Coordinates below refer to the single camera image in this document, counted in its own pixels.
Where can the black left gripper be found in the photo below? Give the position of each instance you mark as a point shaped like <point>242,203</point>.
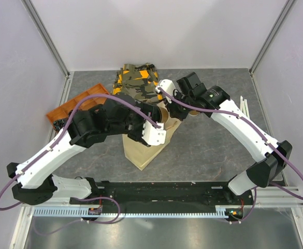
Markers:
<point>138,137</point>

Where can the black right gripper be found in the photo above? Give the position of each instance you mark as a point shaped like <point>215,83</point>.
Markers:
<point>174,112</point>

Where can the single brown paper cup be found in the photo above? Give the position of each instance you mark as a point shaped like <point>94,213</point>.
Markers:
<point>164,115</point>

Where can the brown paper bag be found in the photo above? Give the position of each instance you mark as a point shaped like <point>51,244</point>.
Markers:
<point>140,155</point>

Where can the stack of paper cups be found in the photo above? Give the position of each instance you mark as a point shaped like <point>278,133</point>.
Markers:
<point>194,113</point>

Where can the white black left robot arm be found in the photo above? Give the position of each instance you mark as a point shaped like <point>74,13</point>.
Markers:
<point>119,114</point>

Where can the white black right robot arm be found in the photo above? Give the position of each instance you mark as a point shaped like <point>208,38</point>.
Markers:
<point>270,155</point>

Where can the camouflage folded cloth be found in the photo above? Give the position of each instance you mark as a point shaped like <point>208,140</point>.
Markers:
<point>139,82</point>

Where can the white paper straws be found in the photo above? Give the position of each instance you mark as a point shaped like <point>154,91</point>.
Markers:
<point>244,106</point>

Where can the dark patterned rolled sock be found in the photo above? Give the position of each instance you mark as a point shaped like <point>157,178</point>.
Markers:
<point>59,124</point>

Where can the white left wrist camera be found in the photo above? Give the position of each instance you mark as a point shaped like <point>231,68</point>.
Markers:
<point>154,136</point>

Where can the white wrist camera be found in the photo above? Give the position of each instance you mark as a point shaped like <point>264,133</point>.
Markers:
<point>166,87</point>
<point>154,136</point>

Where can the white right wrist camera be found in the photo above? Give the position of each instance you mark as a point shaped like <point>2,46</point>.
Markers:
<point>166,87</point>

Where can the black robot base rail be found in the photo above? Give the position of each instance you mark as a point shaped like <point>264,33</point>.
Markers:
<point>167,196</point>

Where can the grey slotted cable duct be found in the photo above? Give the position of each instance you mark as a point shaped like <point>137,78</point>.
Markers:
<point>111,212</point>

